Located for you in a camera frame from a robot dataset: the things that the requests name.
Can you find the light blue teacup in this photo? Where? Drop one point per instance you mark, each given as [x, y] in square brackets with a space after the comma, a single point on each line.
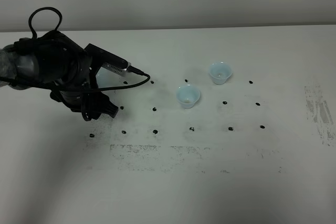
[188, 95]
[220, 72]

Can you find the far light blue teacup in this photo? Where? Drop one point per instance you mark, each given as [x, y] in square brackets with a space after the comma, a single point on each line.
[220, 72]

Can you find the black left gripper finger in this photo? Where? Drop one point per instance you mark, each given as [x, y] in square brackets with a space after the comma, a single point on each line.
[107, 107]

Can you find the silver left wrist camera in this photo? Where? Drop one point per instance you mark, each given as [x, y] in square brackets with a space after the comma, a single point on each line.
[104, 59]

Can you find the light blue porcelain teapot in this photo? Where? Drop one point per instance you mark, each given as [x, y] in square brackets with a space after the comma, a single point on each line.
[105, 78]

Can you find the near light blue teacup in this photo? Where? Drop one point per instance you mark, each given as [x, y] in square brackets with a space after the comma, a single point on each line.
[188, 95]

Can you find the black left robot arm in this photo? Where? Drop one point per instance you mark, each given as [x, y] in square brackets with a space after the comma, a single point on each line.
[68, 70]

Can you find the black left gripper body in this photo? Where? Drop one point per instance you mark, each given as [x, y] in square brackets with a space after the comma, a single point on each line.
[84, 103]

